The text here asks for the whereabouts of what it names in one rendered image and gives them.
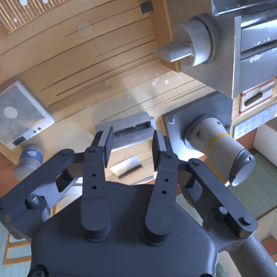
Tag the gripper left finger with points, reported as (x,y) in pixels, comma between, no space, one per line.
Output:
(93,194)

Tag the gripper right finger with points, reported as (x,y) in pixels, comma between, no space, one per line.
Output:
(162,201)

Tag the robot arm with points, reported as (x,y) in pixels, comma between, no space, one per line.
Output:
(222,149)

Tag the grey ribbon cutter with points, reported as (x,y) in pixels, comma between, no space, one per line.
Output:
(134,136)

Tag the grey pasta roller knob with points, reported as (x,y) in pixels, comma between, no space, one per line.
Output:
(194,41)

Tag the steel pasta roller body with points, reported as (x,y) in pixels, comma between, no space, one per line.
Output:
(255,65)

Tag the thin grey metal rod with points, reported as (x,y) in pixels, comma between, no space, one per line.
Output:
(144,180)

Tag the grey tin with blue label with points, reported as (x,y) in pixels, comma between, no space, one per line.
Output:
(29,160)

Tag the wooden stool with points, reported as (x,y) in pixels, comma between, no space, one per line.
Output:
(15,255)

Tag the white kitchen scale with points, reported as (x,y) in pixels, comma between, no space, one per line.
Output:
(21,112)

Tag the grey ravioli mould tray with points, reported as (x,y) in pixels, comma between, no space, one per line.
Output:
(253,123)

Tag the white cabinet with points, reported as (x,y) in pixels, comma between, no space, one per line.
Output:
(267,138)

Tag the wooden base board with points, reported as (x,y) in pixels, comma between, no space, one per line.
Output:
(161,32)

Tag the bamboo mat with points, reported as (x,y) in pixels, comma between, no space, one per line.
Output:
(23,13)

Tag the small dark cube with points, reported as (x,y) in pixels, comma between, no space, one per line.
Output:
(146,7)

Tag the grey square base plate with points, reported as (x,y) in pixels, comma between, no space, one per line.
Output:
(184,114)

